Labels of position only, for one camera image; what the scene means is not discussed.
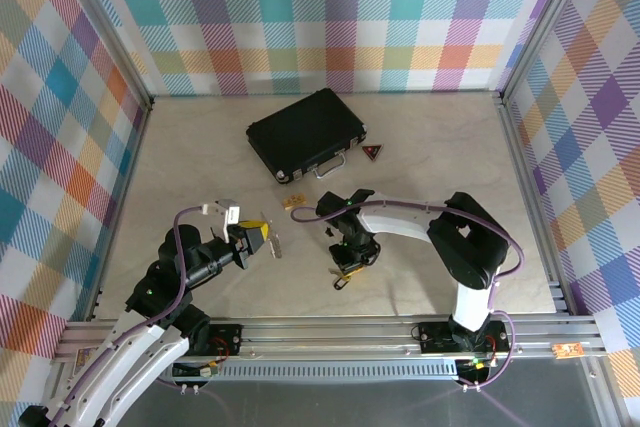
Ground black key fob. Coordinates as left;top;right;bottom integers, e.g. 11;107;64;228
327;269;351;292

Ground silver keys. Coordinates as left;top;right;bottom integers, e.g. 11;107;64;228
263;219;284;261

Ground grey metal sheet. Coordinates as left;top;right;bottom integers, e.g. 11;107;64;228
64;376;601;427

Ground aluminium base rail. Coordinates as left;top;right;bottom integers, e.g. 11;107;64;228
52;314;609;383

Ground black case with metal handle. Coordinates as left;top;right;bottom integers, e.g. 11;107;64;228
245;87;368;183

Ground aluminium side rail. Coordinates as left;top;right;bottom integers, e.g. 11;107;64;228
89;100;154;318
497;91;572;316

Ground aluminium frame post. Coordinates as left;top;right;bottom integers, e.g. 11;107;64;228
52;0;155;111
498;0;596;103

